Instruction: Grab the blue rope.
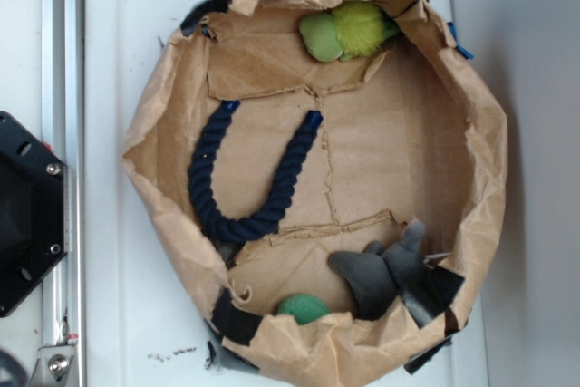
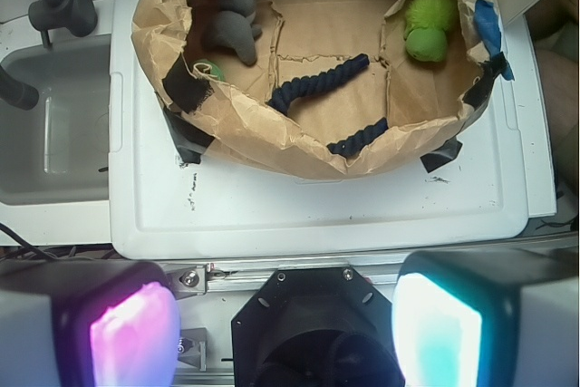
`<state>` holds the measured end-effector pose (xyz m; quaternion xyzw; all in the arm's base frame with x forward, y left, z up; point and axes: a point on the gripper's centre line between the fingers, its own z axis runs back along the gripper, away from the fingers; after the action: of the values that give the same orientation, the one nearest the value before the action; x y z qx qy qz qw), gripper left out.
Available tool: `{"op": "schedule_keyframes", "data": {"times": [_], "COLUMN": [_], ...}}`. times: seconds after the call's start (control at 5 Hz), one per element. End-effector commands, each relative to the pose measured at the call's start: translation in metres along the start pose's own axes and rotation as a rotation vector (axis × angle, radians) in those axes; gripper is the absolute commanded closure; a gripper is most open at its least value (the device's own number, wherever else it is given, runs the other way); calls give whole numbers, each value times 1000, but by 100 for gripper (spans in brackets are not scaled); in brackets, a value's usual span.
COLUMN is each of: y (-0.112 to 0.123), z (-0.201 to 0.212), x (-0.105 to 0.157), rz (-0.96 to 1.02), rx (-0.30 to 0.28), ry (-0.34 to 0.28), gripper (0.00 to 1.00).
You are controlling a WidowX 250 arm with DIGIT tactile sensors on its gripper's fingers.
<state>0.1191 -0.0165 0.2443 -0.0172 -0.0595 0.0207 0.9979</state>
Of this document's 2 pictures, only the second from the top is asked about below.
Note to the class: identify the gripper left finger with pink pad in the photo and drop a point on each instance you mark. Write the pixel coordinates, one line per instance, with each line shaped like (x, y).
(87, 323)

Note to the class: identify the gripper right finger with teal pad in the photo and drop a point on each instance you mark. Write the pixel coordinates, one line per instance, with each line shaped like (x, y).
(496, 317)

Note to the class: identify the white plastic lid tray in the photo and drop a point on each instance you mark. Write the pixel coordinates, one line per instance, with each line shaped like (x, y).
(163, 209)

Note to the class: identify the grey sink basin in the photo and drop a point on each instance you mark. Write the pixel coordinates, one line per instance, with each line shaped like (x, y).
(58, 151)

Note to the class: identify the black tape piece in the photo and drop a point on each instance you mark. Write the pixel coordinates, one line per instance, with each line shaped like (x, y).
(185, 90)

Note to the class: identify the green ball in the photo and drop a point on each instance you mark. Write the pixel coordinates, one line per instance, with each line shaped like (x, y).
(210, 69)

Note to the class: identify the brown paper bag basket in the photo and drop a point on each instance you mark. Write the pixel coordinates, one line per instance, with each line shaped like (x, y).
(333, 93)

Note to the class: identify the blue painter tape strip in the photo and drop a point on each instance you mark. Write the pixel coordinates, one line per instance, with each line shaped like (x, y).
(486, 21)

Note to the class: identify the lime green fuzzy plush toy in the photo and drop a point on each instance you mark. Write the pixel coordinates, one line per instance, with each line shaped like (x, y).
(427, 26)

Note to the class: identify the dark grey faucet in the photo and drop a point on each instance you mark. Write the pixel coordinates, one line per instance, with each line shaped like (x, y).
(79, 17)

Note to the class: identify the grey plush toy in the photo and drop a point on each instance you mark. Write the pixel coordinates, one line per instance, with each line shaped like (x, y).
(232, 27)

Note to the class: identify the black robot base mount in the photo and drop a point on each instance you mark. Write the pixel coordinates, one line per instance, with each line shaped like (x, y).
(315, 327)

